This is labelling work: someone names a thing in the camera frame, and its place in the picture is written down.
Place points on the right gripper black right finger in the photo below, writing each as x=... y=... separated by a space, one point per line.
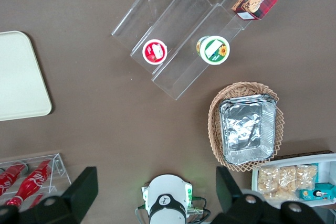
x=231 y=200

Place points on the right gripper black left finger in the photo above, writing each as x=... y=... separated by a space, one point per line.
x=78 y=195

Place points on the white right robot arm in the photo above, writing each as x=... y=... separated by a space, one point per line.
x=168 y=190

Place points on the aluminium foil tray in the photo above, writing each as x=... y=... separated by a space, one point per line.
x=244 y=129

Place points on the light tan wicker basket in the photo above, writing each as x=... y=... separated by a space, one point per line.
x=214 y=119

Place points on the beige plastic tray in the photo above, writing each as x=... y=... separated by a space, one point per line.
x=21 y=77

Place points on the clear acrylic bottle rack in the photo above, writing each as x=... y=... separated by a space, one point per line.
x=60 y=166

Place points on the clear cracker bag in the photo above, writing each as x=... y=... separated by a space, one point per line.
x=287 y=176
x=305 y=175
x=267 y=179
x=281 y=195

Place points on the red cola bottle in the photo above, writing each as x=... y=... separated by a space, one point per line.
x=8 y=179
x=34 y=179

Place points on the teal snack packet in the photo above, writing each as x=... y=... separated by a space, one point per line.
x=315 y=193

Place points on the white plastic bin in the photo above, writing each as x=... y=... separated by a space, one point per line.
x=328 y=161

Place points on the green lid yogurt cup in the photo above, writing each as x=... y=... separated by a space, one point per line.
x=214 y=50

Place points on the red lid yogurt cup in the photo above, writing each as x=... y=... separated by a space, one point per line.
x=155 y=51

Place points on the clear acrylic stepped shelf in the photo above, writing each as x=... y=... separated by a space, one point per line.
x=168 y=19

